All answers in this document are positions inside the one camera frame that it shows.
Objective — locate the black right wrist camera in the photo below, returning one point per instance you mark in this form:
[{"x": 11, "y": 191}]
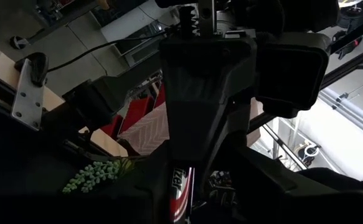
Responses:
[{"x": 290, "y": 71}]

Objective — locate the silver metal bracket plate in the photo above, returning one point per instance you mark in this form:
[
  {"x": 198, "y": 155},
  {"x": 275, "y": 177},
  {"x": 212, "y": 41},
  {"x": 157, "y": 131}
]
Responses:
[{"x": 28, "y": 99}]

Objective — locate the red tilted storage bin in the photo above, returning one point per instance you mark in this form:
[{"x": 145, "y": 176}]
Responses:
[
  {"x": 137, "y": 109},
  {"x": 111, "y": 126}
]

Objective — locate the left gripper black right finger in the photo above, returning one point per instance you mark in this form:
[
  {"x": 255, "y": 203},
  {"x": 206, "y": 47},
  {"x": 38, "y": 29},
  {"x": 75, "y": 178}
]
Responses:
[{"x": 262, "y": 199}]

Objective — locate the pink chevron patterned panel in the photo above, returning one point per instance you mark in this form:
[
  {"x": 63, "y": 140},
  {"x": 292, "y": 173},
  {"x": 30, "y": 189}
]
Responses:
[{"x": 150, "y": 130}]

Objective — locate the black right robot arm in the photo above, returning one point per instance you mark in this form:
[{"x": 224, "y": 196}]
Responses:
[{"x": 91, "y": 99}]

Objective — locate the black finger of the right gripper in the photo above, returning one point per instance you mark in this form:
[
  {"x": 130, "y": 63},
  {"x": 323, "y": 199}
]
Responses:
[
  {"x": 193, "y": 130},
  {"x": 238, "y": 121}
]

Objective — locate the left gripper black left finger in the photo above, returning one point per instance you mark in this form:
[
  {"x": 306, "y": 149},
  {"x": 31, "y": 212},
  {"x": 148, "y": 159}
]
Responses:
[{"x": 150, "y": 193}]

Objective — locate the potted green succulent plant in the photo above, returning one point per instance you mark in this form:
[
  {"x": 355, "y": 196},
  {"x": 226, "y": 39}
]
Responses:
[{"x": 91, "y": 177}]

